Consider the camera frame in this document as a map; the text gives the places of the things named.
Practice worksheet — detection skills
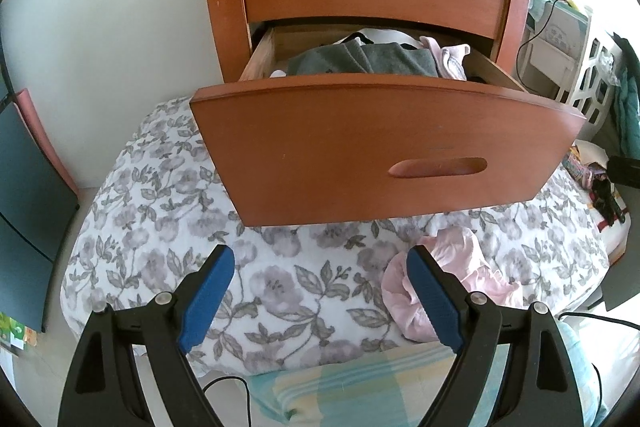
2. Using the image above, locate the pink garment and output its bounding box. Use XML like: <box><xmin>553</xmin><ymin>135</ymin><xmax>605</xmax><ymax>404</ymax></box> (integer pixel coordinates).
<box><xmin>381</xmin><ymin>227</ymin><xmax>524</xmax><ymax>343</ymax></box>

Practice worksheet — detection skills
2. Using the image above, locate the pink striped sock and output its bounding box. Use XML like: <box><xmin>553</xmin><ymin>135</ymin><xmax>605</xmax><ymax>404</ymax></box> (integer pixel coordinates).
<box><xmin>420</xmin><ymin>36</ymin><xmax>471</xmax><ymax>81</ymax></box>

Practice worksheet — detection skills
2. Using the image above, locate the grey garment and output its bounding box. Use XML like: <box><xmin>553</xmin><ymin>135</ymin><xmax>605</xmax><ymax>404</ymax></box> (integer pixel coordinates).
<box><xmin>286</xmin><ymin>40</ymin><xmax>439</xmax><ymax>77</ymax></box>

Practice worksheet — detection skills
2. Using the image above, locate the teal yellow plaid blanket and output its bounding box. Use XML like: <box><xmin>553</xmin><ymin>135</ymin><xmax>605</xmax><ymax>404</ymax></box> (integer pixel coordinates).
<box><xmin>246</xmin><ymin>324</ymin><xmax>608</xmax><ymax>426</ymax></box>

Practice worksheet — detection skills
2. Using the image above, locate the floral bed sheet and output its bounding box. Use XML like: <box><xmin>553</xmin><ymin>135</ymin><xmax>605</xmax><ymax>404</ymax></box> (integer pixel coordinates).
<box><xmin>60</xmin><ymin>98</ymin><xmax>610</xmax><ymax>375</ymax></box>

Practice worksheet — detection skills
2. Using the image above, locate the dark blue cabinet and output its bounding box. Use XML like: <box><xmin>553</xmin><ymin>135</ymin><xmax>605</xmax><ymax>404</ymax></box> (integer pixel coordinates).
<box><xmin>0</xmin><ymin>102</ymin><xmax>79</xmax><ymax>332</ymax></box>

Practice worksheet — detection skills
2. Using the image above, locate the black toy on towel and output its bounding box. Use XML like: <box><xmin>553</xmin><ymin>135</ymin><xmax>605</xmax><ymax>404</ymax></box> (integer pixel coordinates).
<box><xmin>591</xmin><ymin>176</ymin><xmax>626</xmax><ymax>227</ymax></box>

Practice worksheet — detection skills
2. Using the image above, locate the colourful toy pile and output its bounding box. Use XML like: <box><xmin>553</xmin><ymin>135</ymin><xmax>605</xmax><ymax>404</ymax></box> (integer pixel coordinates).
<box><xmin>562</xmin><ymin>140</ymin><xmax>608</xmax><ymax>191</ymax></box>

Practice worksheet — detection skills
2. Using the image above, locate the teal hanging garment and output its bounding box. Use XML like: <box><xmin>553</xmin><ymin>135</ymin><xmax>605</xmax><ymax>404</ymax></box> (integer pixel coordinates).
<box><xmin>613</xmin><ymin>34</ymin><xmax>640</xmax><ymax>159</ymax></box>

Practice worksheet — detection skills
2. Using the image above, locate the pink foam mat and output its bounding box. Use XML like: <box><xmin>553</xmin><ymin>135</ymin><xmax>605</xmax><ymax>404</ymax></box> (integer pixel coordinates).
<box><xmin>15</xmin><ymin>89</ymin><xmax>79</xmax><ymax>195</ymax></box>

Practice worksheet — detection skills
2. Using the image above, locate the white dollhouse shelf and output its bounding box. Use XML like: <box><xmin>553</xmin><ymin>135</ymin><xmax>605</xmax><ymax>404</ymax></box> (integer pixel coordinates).
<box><xmin>514</xmin><ymin>0</ymin><xmax>623</xmax><ymax>140</ymax></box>

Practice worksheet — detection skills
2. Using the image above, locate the white garment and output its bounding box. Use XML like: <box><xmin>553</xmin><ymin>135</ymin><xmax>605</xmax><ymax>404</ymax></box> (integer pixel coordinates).
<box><xmin>270</xmin><ymin>28</ymin><xmax>425</xmax><ymax>78</ymax></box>

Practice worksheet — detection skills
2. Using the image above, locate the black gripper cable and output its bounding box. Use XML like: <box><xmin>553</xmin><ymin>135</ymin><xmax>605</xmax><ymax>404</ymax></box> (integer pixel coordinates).
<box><xmin>202</xmin><ymin>312</ymin><xmax>640</xmax><ymax>427</ymax></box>

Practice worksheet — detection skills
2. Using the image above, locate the black power cable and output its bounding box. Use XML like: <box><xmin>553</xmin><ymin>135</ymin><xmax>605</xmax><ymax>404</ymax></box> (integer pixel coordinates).
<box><xmin>515</xmin><ymin>0</ymin><xmax>572</xmax><ymax>96</ymax></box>

